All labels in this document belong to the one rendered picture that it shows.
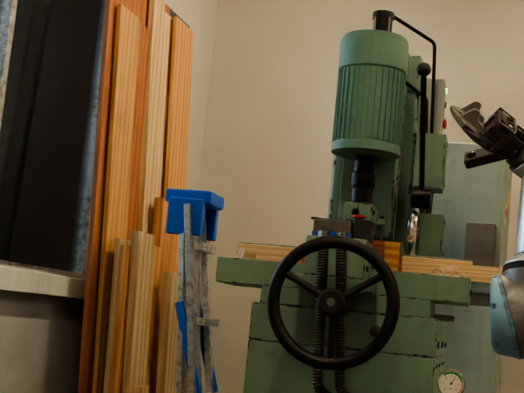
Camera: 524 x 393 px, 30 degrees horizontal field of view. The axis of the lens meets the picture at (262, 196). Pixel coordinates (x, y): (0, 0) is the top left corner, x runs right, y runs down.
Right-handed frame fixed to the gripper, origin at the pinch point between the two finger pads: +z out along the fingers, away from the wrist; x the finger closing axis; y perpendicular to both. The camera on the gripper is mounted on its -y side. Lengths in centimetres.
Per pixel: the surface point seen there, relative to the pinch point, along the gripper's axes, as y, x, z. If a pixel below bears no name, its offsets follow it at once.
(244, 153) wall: -184, -195, -7
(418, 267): -29.0, 19.9, -16.6
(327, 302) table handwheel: -27, 54, 6
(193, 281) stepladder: -112, -18, 12
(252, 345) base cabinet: -57, 47, 8
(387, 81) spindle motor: -7.8, -7.1, 15.1
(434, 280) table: -19.7, 33.8, -15.3
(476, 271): -20.1, 19.9, -27.3
